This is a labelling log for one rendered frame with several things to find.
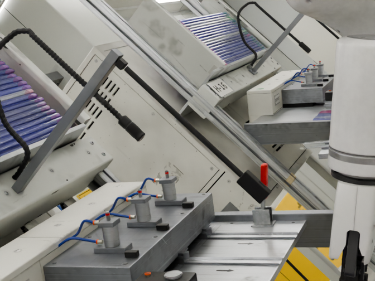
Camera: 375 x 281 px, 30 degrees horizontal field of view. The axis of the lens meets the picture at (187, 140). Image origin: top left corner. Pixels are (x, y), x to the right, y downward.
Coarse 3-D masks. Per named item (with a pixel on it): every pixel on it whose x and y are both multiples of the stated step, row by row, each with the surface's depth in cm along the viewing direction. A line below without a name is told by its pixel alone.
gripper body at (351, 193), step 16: (336, 176) 82; (336, 192) 82; (352, 192) 80; (368, 192) 80; (336, 208) 81; (352, 208) 80; (368, 208) 80; (336, 224) 81; (352, 224) 81; (368, 224) 80; (336, 240) 82; (368, 240) 81; (336, 256) 82; (368, 256) 81
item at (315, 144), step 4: (320, 140) 136; (324, 140) 135; (328, 140) 134; (304, 144) 136; (308, 144) 135; (312, 144) 135; (316, 144) 135; (320, 144) 134; (324, 144) 134; (328, 144) 134; (304, 148) 136; (308, 148) 136
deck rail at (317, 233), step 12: (216, 216) 125; (228, 216) 124; (240, 216) 124; (252, 216) 123; (276, 216) 121; (288, 216) 121; (300, 216) 120; (312, 216) 119; (324, 216) 118; (312, 228) 119; (324, 228) 119; (300, 240) 121; (312, 240) 120; (324, 240) 119
